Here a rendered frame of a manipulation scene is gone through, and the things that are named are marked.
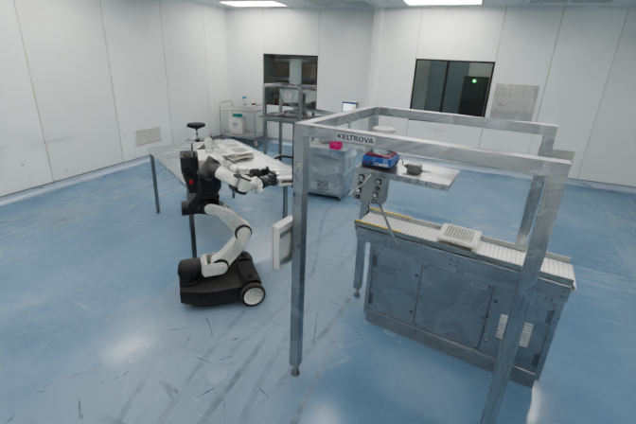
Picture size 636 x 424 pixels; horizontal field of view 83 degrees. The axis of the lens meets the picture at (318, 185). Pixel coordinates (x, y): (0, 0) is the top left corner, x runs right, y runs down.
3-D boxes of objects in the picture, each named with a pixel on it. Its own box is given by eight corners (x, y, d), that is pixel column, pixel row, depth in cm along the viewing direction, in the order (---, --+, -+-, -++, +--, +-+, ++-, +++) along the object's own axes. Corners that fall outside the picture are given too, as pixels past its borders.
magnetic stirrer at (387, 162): (360, 166, 242) (361, 153, 239) (372, 159, 259) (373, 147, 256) (388, 171, 233) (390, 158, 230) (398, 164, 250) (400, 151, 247)
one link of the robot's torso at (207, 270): (202, 279, 290) (201, 265, 285) (200, 266, 307) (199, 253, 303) (228, 274, 297) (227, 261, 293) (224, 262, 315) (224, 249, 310)
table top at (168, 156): (147, 150, 429) (146, 147, 428) (233, 141, 492) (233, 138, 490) (185, 187, 317) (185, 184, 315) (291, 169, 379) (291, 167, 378)
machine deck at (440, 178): (354, 171, 242) (354, 166, 241) (375, 160, 273) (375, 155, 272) (448, 191, 213) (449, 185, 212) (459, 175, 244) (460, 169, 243)
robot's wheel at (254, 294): (263, 307, 297) (238, 307, 289) (261, 303, 301) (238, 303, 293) (268, 286, 292) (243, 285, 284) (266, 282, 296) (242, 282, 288)
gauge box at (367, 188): (351, 198, 248) (354, 170, 242) (358, 193, 257) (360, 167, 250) (381, 205, 238) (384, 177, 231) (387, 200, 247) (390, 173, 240)
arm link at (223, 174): (246, 178, 236) (220, 163, 242) (238, 195, 237) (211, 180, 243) (254, 179, 247) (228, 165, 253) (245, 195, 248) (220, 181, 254)
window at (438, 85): (408, 119, 719) (415, 58, 680) (408, 119, 720) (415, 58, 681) (482, 127, 672) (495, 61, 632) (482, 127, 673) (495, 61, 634)
